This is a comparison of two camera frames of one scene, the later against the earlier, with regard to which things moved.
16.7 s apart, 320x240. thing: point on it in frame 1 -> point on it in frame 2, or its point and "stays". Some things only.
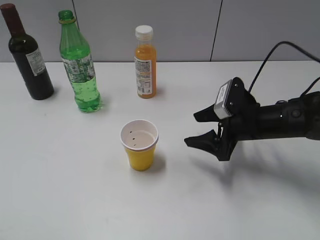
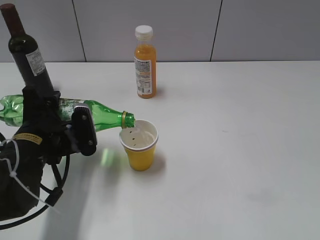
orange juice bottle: x=145 y=63 stays
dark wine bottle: x=24 y=48 stays
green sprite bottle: x=77 y=61 -> x=11 y=113
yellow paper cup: x=139 y=137 stays
